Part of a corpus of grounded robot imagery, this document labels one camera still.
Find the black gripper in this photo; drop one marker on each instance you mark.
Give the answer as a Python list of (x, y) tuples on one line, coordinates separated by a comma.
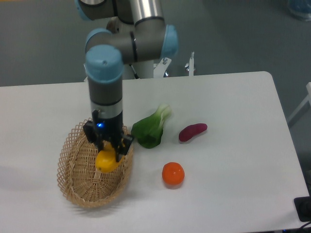
[(108, 129)]

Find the yellow mango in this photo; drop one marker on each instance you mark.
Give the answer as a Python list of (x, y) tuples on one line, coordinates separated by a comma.
[(105, 161)]

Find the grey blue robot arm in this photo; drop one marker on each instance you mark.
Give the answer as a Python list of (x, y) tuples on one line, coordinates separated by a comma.
[(104, 91)]

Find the woven wicker basket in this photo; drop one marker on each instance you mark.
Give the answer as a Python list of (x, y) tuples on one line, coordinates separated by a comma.
[(80, 181)]

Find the green bok choy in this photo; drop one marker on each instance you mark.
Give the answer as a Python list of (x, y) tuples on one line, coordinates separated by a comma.
[(148, 131)]

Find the orange tangerine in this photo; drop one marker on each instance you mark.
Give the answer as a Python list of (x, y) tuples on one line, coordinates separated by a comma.
[(173, 173)]

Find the purple sweet potato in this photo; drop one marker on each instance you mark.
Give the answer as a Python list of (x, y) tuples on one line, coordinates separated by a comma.
[(191, 131)]

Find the black device at edge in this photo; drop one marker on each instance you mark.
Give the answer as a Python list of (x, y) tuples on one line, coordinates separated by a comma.
[(303, 208)]

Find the blue object top right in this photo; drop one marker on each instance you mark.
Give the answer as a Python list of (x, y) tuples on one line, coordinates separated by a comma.
[(300, 9)]

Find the white table bracket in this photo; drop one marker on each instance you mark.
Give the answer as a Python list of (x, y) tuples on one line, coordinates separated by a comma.
[(189, 66)]

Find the white furniture frame right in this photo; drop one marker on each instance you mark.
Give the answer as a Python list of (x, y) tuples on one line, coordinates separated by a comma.
[(301, 109)]

